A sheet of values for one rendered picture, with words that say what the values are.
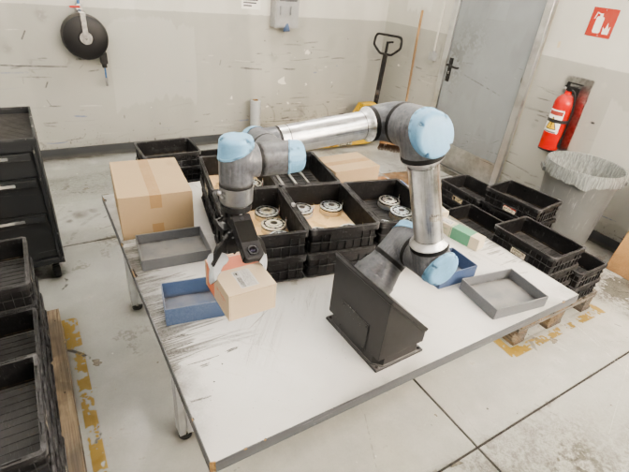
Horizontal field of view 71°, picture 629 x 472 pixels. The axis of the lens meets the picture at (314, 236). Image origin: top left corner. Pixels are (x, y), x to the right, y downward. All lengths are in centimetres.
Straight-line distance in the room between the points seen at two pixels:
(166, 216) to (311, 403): 107
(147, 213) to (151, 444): 97
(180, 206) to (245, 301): 103
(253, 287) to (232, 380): 43
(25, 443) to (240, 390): 66
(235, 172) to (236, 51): 415
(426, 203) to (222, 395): 79
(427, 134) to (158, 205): 124
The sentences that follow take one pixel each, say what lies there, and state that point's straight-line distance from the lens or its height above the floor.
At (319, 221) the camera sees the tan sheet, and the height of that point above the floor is 83.
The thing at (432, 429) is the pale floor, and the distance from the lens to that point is 229.
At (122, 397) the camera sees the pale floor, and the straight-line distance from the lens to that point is 234.
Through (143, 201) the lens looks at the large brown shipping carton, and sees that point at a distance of 197.
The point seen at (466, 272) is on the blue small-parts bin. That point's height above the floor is 75.
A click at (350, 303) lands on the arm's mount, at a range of 145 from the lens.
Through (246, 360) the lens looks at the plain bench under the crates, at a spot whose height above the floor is 70.
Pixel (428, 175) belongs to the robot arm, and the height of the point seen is 133.
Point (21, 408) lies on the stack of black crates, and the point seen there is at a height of 49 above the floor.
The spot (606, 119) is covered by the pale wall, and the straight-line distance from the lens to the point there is 429.
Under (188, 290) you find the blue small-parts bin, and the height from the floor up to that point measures 72.
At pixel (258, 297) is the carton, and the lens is 106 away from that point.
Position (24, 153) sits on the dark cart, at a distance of 276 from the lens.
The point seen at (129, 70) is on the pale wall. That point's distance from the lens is 480.
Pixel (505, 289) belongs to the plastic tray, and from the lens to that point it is 200.
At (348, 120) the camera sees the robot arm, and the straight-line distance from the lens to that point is 119.
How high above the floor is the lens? 176
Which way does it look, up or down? 31 degrees down
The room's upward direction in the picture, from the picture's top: 6 degrees clockwise
